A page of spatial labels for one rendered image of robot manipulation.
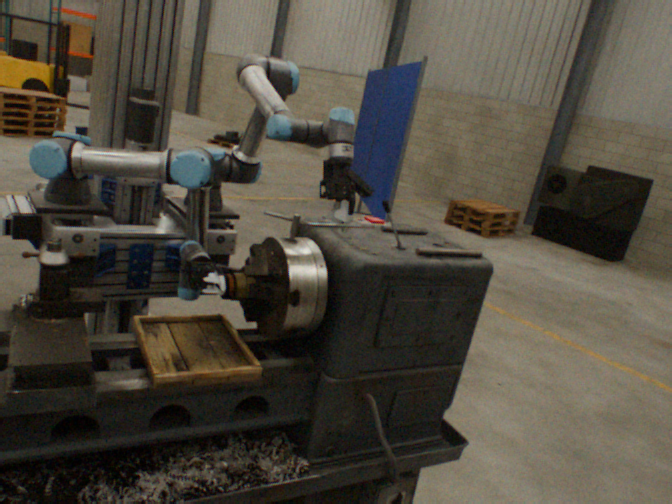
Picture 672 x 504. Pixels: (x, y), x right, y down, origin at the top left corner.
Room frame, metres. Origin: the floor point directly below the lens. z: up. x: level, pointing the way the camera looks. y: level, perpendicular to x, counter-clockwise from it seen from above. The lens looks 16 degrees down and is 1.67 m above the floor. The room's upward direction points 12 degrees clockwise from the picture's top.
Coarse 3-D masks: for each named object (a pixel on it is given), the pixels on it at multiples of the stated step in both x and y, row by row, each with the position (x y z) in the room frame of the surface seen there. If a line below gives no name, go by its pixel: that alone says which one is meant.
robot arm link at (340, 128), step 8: (336, 112) 1.59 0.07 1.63; (344, 112) 1.59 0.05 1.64; (352, 112) 1.61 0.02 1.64; (328, 120) 1.62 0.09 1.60; (336, 120) 1.58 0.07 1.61; (344, 120) 1.58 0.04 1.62; (352, 120) 1.60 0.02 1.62; (328, 128) 1.60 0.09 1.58; (336, 128) 1.57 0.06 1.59; (344, 128) 1.57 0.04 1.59; (352, 128) 1.59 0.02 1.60; (328, 136) 1.60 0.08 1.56; (336, 136) 1.57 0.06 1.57; (344, 136) 1.56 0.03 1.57; (352, 136) 1.58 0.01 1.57; (352, 144) 1.58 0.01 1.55
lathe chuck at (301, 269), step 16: (272, 240) 1.54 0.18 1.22; (272, 256) 1.53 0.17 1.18; (288, 256) 1.45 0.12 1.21; (304, 256) 1.48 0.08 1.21; (272, 272) 1.51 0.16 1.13; (288, 272) 1.42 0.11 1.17; (304, 272) 1.44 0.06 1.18; (288, 288) 1.41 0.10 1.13; (304, 288) 1.42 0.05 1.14; (272, 304) 1.48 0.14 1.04; (288, 304) 1.39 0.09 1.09; (304, 304) 1.41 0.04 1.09; (272, 320) 1.46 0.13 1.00; (288, 320) 1.40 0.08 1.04; (304, 320) 1.43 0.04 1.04; (272, 336) 1.44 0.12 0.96; (288, 336) 1.46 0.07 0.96
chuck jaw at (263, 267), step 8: (264, 240) 1.59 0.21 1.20; (256, 248) 1.56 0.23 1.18; (264, 248) 1.57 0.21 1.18; (256, 256) 1.54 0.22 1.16; (264, 256) 1.56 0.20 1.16; (248, 264) 1.52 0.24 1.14; (256, 264) 1.52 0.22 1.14; (264, 264) 1.54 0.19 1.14; (248, 272) 1.49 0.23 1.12; (256, 272) 1.51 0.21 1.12; (264, 272) 1.52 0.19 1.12
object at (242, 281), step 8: (240, 272) 1.49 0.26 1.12; (232, 280) 1.43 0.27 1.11; (240, 280) 1.44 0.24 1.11; (248, 280) 1.46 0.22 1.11; (232, 288) 1.42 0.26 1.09; (240, 288) 1.43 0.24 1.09; (248, 288) 1.44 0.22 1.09; (224, 296) 1.42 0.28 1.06; (232, 296) 1.43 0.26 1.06; (240, 296) 1.43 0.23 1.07; (248, 296) 1.47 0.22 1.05
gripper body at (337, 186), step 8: (328, 160) 1.54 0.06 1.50; (336, 160) 1.55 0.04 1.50; (344, 160) 1.55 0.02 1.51; (352, 160) 1.58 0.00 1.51; (328, 168) 1.55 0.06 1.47; (336, 168) 1.54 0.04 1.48; (344, 168) 1.56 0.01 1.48; (328, 176) 1.54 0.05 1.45; (336, 176) 1.54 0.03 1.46; (344, 176) 1.55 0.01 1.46; (320, 184) 1.56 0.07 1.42; (328, 184) 1.52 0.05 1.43; (336, 184) 1.52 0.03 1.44; (344, 184) 1.53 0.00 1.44; (352, 184) 1.54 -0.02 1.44; (320, 192) 1.55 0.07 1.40; (328, 192) 1.51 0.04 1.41; (336, 192) 1.50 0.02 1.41; (344, 192) 1.52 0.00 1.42
